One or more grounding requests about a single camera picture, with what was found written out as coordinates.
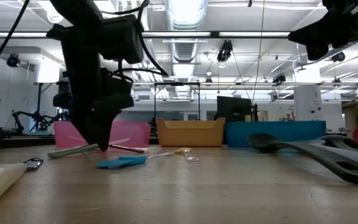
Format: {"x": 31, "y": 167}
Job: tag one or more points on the yellow plastic bin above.
{"x": 191, "y": 133}

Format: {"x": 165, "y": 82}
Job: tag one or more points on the black ceiling-hung camera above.
{"x": 339, "y": 57}
{"x": 279, "y": 79}
{"x": 225, "y": 49}
{"x": 12, "y": 60}

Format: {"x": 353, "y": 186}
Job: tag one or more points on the black computer monitor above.
{"x": 233, "y": 109}

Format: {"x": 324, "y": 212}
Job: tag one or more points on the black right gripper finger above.
{"x": 319, "y": 52}
{"x": 312, "y": 34}

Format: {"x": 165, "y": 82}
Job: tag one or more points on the black background robot arm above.
{"x": 37, "y": 118}

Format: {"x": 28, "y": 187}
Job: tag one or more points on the pink plastic bin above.
{"x": 135, "y": 133}

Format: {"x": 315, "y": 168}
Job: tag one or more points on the silver ventilation duct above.
{"x": 185, "y": 18}

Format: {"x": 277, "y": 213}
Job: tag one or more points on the overhead light bar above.
{"x": 213, "y": 34}

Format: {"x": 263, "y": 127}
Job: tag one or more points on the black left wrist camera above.
{"x": 121, "y": 39}

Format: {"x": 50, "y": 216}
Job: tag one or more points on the blue plastic bin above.
{"x": 275, "y": 132}

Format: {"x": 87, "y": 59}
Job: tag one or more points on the black metal stand frame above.
{"x": 177, "y": 83}

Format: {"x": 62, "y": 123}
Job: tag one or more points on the black slotted spoon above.
{"x": 264, "y": 141}

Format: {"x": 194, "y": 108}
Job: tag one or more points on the white pillar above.
{"x": 306, "y": 99}

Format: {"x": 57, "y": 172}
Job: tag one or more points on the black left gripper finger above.
{"x": 104, "y": 124}
{"x": 79, "y": 115}

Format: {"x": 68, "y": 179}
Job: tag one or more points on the black aluminium table frame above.
{"x": 11, "y": 143}

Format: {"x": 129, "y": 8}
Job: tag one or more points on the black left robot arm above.
{"x": 73, "y": 9}

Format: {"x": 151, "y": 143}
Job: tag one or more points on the yellow cup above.
{"x": 247, "y": 118}

